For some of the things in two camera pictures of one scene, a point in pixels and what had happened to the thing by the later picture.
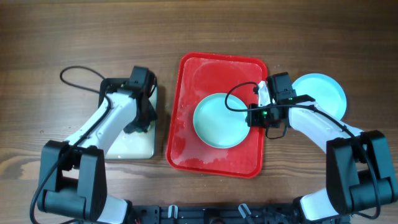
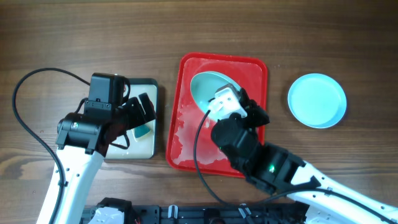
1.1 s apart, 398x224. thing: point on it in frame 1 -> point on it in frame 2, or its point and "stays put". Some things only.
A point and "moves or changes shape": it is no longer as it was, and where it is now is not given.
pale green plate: x=216 y=125 moves or changes shape
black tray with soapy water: x=139 y=145 stays put
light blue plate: x=325 y=90 stays put
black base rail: x=214 y=214 stays put
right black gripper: x=253 y=119 -> x=252 y=109
